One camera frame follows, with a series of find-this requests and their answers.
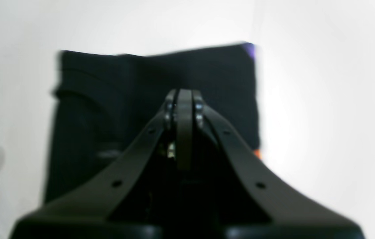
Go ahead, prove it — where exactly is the black T-shirt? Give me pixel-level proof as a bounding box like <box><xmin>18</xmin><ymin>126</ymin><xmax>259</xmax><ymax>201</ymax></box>
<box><xmin>44</xmin><ymin>42</ymin><xmax>260</xmax><ymax>204</ymax></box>

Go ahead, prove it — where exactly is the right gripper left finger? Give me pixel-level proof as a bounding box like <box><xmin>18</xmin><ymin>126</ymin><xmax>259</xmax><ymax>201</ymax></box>
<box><xmin>11</xmin><ymin>89</ymin><xmax>182</xmax><ymax>239</ymax></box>

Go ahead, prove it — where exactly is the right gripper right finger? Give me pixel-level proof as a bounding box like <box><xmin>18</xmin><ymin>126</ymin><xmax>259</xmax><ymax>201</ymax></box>
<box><xmin>185</xmin><ymin>90</ymin><xmax>364</xmax><ymax>239</ymax></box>

